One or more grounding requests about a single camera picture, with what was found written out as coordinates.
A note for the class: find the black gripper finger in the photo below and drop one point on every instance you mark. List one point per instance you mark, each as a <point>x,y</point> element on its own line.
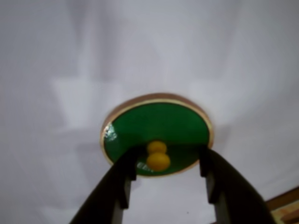
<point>233,193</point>
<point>112,184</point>

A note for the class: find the green circle piece yellow pin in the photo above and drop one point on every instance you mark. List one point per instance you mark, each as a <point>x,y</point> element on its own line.
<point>158,121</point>

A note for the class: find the wooden shape puzzle board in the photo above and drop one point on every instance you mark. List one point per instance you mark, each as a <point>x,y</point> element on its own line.
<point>287,207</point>

